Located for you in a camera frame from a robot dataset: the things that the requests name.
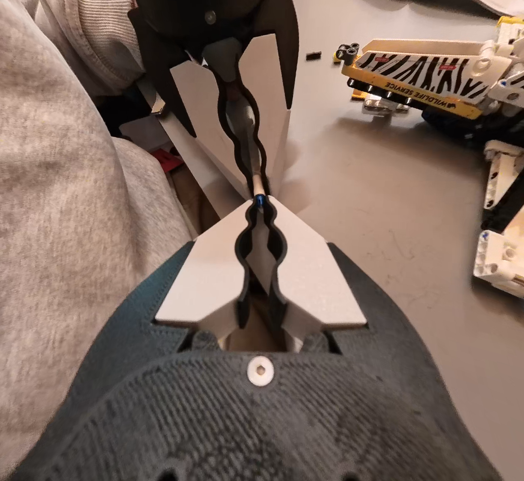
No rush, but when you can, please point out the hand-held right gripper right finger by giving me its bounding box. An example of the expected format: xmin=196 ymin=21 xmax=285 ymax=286
xmin=262 ymin=196 xmax=367 ymax=354

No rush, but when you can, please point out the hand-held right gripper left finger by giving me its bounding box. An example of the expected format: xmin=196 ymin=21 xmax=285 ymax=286
xmin=155 ymin=198 xmax=258 ymax=348

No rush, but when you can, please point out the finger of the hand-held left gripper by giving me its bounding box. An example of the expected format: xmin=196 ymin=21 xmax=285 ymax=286
xmin=170 ymin=61 xmax=254 ymax=203
xmin=239 ymin=32 xmax=291 ymax=197

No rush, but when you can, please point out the zebra striped lego plane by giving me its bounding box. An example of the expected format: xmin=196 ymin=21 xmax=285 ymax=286
xmin=334 ymin=16 xmax=524 ymax=298

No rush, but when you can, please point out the person's left forearm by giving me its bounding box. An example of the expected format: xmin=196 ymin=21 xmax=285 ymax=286
xmin=35 ymin=0 xmax=146 ymax=92

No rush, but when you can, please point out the red object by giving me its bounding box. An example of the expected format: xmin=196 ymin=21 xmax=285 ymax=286
xmin=153 ymin=149 xmax=183 ymax=173

